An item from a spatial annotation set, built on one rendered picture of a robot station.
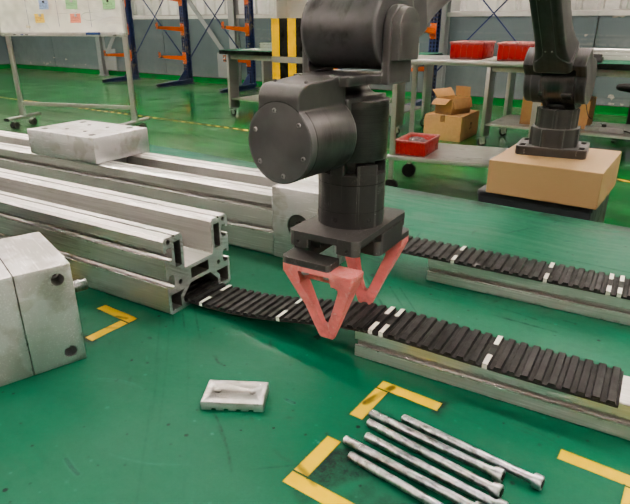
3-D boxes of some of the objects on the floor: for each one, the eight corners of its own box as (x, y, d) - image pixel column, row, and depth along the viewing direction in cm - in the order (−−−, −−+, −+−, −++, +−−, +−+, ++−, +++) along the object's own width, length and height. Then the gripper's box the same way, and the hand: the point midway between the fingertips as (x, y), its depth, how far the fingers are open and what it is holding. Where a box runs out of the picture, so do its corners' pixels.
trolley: (533, 188, 392) (557, 33, 354) (528, 210, 345) (555, 34, 307) (391, 173, 429) (398, 32, 391) (369, 192, 383) (374, 33, 345)
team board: (4, 130, 606) (-39, -77, 532) (37, 123, 650) (1, -69, 577) (127, 137, 569) (99, -84, 496) (152, 128, 614) (130, -75, 540)
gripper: (356, 176, 41) (349, 360, 46) (417, 148, 50) (405, 302, 56) (278, 165, 44) (281, 338, 50) (349, 141, 54) (345, 287, 59)
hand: (347, 311), depth 53 cm, fingers open, 8 cm apart
